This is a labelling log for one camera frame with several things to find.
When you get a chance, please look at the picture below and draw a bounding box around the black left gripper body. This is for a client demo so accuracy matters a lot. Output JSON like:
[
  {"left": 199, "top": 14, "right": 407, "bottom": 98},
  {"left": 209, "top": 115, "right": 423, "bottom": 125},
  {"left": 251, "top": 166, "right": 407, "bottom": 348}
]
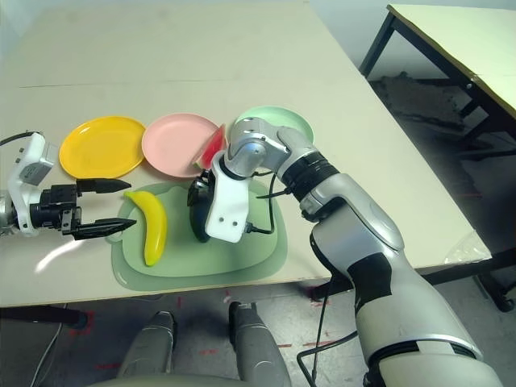
[{"left": 28, "top": 183, "right": 84, "bottom": 237}]

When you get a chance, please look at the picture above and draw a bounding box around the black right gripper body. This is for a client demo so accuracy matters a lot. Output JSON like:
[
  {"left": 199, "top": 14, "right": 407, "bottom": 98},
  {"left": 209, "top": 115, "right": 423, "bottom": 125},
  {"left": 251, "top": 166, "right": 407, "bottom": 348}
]
[{"left": 195, "top": 169, "right": 217, "bottom": 205}]

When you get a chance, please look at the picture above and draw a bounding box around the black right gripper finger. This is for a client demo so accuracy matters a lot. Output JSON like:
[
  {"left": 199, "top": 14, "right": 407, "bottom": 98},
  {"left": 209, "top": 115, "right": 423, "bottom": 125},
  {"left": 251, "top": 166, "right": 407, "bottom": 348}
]
[{"left": 187, "top": 181, "right": 202, "bottom": 209}]

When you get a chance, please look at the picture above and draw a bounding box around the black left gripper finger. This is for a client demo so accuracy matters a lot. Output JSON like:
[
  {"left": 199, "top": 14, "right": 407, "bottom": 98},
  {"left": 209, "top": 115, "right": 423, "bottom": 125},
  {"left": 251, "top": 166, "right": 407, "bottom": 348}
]
[
  {"left": 75, "top": 178, "right": 132, "bottom": 194},
  {"left": 72, "top": 217, "right": 137, "bottom": 242}
]

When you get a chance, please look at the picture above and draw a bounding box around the dark green toy avocado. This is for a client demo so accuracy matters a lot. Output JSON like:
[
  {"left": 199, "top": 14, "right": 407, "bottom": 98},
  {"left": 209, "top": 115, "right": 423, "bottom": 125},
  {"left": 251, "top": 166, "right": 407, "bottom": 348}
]
[{"left": 189, "top": 200, "right": 214, "bottom": 243}]

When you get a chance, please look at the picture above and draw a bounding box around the red watermelon slice toy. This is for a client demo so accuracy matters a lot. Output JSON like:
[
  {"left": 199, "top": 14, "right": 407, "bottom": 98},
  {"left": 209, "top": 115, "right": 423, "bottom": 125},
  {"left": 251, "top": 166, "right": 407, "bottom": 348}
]
[{"left": 192, "top": 123, "right": 227, "bottom": 173}]

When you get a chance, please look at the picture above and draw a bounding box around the yellow plastic plate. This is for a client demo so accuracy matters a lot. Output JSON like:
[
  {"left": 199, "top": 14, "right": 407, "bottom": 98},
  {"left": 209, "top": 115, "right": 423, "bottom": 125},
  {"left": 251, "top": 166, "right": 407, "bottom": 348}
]
[{"left": 59, "top": 115, "right": 147, "bottom": 181}]

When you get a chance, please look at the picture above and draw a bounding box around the yellow toy banana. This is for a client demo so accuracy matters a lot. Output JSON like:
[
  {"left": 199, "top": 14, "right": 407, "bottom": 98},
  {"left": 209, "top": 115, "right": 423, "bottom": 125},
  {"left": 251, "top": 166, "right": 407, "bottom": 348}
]
[{"left": 123, "top": 189, "right": 169, "bottom": 267}]

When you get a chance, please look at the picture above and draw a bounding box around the pink plastic plate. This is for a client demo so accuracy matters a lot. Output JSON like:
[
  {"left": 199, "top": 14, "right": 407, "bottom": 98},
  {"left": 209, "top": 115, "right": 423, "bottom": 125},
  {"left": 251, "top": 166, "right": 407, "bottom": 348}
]
[{"left": 141, "top": 113, "right": 222, "bottom": 179}]

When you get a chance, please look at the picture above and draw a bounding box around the pale green serving tray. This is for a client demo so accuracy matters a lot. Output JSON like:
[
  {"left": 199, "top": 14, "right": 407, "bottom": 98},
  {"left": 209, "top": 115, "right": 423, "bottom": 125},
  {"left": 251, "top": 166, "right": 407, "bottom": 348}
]
[{"left": 105, "top": 180, "right": 289, "bottom": 291}]

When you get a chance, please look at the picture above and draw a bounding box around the mint green plastic plate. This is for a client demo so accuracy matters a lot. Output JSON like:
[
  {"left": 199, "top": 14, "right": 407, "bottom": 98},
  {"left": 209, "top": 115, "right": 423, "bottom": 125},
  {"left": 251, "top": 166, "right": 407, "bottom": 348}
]
[{"left": 233, "top": 105, "right": 315, "bottom": 145}]

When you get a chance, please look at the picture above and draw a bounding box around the black table foot bar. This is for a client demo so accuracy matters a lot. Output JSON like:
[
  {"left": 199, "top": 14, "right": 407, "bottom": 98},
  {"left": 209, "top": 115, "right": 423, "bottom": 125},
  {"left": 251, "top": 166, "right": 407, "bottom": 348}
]
[{"left": 0, "top": 305, "right": 88, "bottom": 327}]

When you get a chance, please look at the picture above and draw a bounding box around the grey left robot leg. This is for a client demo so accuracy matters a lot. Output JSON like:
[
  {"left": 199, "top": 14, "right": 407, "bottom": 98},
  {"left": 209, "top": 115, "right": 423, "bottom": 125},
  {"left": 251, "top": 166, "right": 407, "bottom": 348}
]
[{"left": 116, "top": 310, "right": 178, "bottom": 380}]

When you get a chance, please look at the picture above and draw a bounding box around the grey robot leg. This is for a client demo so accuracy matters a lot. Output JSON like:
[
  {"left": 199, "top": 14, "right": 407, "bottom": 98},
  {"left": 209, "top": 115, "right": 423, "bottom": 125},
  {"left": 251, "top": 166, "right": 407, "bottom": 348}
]
[
  {"left": 228, "top": 301, "right": 291, "bottom": 387},
  {"left": 116, "top": 310, "right": 178, "bottom": 380}
]

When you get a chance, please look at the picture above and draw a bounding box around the grey robot torso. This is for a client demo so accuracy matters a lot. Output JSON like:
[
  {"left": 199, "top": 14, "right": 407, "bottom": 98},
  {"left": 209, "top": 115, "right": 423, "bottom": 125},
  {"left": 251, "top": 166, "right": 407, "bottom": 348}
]
[{"left": 86, "top": 372, "right": 243, "bottom": 387}]

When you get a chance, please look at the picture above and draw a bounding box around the grey right robot leg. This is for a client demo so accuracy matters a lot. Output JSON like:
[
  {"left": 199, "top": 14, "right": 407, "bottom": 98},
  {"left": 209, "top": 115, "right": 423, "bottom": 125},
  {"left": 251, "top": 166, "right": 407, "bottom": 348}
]
[{"left": 228, "top": 301, "right": 291, "bottom": 387}]

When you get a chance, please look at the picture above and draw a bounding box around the clear plastic sheet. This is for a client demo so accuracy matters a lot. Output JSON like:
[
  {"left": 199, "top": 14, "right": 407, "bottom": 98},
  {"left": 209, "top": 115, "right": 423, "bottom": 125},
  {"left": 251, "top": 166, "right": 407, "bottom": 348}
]
[{"left": 445, "top": 231, "right": 493, "bottom": 265}]

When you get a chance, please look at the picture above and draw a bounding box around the black table base with caster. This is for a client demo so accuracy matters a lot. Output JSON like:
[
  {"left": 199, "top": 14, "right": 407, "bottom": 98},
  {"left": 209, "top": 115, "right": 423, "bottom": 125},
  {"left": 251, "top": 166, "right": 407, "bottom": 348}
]
[{"left": 418, "top": 241, "right": 516, "bottom": 312}]

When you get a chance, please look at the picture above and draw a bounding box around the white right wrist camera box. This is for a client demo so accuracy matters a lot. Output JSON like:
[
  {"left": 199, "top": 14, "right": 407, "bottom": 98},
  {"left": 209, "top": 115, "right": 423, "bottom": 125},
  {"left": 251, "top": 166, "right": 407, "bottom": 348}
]
[{"left": 204, "top": 151, "right": 252, "bottom": 243}]

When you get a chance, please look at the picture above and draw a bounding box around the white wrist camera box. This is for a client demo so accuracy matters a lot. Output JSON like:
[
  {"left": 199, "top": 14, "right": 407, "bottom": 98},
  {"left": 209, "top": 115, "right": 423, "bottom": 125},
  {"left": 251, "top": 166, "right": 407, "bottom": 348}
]
[
  {"left": 6, "top": 131, "right": 56, "bottom": 237},
  {"left": 204, "top": 151, "right": 252, "bottom": 243}
]

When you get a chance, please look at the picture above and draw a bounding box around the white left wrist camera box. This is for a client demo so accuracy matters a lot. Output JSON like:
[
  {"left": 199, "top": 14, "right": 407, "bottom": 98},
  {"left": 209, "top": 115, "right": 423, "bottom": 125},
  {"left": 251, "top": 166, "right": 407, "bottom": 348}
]
[{"left": 6, "top": 131, "right": 56, "bottom": 237}]

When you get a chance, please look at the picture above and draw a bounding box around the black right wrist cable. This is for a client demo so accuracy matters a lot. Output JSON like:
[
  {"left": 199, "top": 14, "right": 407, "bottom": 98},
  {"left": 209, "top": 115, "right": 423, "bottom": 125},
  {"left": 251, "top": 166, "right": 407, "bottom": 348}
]
[{"left": 243, "top": 169, "right": 292, "bottom": 235}]

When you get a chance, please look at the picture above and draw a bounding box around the grey floor cable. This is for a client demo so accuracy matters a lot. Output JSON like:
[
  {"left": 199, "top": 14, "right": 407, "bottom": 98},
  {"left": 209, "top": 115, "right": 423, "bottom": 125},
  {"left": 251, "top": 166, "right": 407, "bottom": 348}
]
[{"left": 30, "top": 318, "right": 68, "bottom": 387}]

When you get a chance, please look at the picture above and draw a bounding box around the black hanging arm cable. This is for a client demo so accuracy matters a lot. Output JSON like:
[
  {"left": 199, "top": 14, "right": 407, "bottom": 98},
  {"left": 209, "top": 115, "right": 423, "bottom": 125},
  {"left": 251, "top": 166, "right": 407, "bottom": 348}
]
[{"left": 296, "top": 273, "right": 360, "bottom": 387}]

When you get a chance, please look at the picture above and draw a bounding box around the beige table with black frame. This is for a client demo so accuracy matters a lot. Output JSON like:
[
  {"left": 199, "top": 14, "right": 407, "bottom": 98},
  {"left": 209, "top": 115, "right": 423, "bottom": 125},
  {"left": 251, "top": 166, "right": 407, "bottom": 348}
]
[{"left": 360, "top": 2, "right": 516, "bottom": 162}]

